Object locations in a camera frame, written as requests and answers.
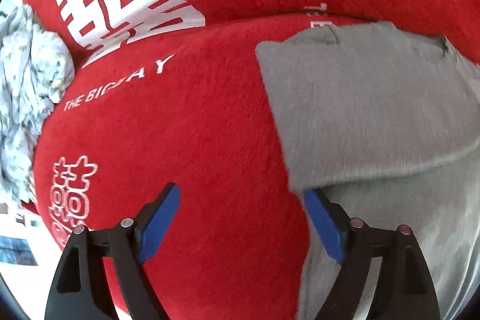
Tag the white floral crumpled cloth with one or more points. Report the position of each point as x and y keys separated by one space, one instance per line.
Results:
x=36 y=70

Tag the red blanket white lettering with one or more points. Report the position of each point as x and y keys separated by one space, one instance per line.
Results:
x=187 y=107

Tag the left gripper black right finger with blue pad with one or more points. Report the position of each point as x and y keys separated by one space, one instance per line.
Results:
x=404 y=290

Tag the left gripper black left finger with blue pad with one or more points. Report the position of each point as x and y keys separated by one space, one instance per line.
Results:
x=80 y=289

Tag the grey knitted garment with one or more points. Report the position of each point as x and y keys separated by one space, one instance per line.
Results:
x=386 y=122

